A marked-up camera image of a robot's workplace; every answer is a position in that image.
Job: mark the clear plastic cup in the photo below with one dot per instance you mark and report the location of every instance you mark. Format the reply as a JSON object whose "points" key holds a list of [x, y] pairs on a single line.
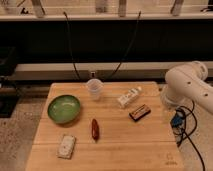
{"points": [[94, 87]]}

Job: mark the blue connector box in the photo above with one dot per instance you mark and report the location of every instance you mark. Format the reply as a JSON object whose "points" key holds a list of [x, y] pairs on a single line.
{"points": [[177, 119]]}

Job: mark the black and orange eraser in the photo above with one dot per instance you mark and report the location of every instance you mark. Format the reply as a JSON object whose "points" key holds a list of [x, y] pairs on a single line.
{"points": [[140, 112]]}

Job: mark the black equipment at left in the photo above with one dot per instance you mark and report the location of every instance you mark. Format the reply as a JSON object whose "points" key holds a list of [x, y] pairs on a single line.
{"points": [[8, 64]]}

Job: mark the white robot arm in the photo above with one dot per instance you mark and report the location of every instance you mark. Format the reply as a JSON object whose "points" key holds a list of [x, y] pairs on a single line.
{"points": [[188, 81]]}

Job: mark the green ceramic bowl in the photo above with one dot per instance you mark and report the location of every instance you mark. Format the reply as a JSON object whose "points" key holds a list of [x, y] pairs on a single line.
{"points": [[64, 109]]}

